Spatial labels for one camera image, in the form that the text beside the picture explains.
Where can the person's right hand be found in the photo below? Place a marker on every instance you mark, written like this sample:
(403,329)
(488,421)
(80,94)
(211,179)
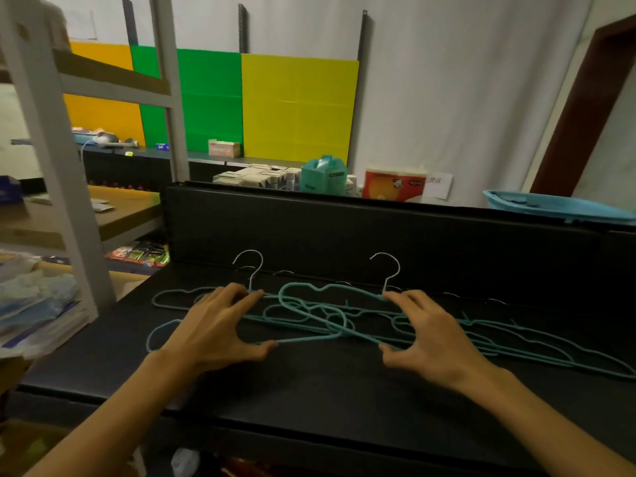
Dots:
(439,345)

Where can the person's left hand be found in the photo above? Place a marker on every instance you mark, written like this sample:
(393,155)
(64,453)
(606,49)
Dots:
(208,335)

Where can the person's right middle finger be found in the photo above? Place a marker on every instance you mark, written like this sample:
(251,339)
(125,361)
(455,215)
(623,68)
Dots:
(422,302)

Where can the person's left thumb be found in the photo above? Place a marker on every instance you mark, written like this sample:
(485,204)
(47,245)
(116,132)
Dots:
(258,350)

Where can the person's left middle finger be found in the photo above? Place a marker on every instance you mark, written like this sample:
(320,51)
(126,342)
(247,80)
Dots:
(231,295)

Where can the person's right thumb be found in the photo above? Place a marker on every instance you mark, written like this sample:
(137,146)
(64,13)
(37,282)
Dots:
(397,356)

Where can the person's right forearm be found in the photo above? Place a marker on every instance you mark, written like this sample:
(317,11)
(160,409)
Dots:
(541,427)

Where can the person's left forearm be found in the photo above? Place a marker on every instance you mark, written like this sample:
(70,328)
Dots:
(114,422)

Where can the black shelf back panel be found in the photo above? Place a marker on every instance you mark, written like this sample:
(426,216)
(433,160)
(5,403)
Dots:
(447,243)

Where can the row of colourful snack packets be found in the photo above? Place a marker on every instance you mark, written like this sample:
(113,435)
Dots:
(144,254)

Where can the white paper sign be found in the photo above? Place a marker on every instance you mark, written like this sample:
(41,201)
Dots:
(439,186)

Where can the red tissue pack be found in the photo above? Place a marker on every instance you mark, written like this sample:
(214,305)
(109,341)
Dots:
(392,186)

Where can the pile of small white boxes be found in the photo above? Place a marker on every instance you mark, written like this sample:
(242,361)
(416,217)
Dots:
(256,176)

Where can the white plastic bag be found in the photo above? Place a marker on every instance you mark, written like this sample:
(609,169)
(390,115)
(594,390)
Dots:
(185,463)

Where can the wooden shelf board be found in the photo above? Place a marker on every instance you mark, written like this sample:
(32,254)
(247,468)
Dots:
(126,208)

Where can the small cardboard box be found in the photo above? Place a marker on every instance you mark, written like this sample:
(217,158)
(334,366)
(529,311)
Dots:
(224,148)

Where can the teal carton box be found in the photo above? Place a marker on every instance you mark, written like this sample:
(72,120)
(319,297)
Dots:
(323,176)

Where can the pile of teal hangers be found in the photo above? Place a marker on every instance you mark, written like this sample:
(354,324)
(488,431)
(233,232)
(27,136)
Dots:
(566,362)

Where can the white papers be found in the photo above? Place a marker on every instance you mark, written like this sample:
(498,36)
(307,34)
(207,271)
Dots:
(97,206)

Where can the blue plastic basket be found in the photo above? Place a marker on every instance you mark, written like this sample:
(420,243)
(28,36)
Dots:
(556,206)

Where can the pile of clear plastic bags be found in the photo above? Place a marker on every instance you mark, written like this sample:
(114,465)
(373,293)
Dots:
(35,302)

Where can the grey hand-held device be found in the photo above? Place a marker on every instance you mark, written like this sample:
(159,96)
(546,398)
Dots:
(107,139)

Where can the dark blue box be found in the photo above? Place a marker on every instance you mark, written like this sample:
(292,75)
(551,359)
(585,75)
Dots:
(9,189)

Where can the white metal shelf rack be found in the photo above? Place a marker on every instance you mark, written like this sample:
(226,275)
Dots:
(44,129)

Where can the yellow wall panel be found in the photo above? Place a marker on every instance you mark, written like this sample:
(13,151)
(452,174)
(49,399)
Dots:
(298,109)

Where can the green wall panel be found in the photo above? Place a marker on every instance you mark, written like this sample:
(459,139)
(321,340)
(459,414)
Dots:
(211,94)

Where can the orange wall panel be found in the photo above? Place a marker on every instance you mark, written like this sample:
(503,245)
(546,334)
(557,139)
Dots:
(102,114)

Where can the black wall rail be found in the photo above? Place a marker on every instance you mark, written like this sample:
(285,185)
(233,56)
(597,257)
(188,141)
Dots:
(358,84)
(242,27)
(130,22)

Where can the brown door frame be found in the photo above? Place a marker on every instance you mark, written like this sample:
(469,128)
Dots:
(576,114)

